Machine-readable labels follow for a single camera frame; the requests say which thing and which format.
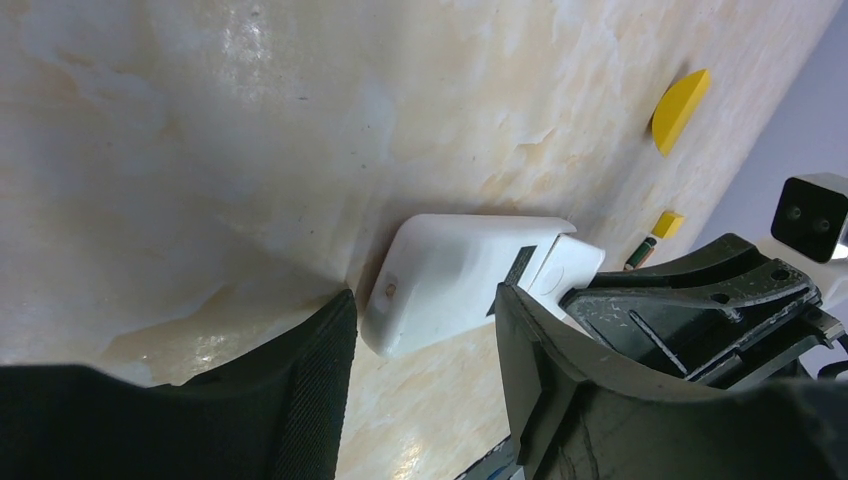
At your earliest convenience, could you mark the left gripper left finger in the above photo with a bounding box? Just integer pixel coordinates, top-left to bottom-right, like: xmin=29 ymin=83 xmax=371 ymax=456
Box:
xmin=1 ymin=290 xmax=357 ymax=479

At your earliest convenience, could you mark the green orange battery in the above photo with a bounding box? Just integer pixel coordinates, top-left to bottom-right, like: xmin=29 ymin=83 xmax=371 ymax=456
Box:
xmin=623 ymin=236 xmax=657 ymax=271

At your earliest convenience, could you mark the white battery cover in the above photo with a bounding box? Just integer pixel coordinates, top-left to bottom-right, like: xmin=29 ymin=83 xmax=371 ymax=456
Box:
xmin=527 ymin=234 xmax=605 ymax=324

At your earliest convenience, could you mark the yellow block right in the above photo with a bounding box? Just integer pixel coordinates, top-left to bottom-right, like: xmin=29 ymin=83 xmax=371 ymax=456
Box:
xmin=651 ymin=211 xmax=685 ymax=239

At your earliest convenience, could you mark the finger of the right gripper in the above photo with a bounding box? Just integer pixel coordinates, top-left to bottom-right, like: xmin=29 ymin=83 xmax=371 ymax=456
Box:
xmin=559 ymin=234 xmax=845 ymax=390

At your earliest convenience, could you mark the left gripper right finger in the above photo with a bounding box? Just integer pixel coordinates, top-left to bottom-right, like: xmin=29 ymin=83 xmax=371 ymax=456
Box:
xmin=495 ymin=284 xmax=847 ymax=479

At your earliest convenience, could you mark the yellow block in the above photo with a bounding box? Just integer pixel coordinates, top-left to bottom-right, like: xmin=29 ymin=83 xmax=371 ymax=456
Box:
xmin=651 ymin=211 xmax=685 ymax=239
xmin=650 ymin=69 xmax=712 ymax=157

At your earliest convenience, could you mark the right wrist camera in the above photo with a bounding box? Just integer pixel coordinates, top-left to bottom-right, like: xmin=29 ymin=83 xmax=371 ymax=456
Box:
xmin=755 ymin=172 xmax=848 ymax=313

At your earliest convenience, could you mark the yellow block centre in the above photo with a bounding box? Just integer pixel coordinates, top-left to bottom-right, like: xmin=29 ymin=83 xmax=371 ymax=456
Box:
xmin=650 ymin=69 xmax=712 ymax=157

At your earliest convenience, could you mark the white remote control back up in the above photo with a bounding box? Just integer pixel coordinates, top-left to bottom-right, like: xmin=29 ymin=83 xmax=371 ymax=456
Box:
xmin=361 ymin=214 xmax=576 ymax=358

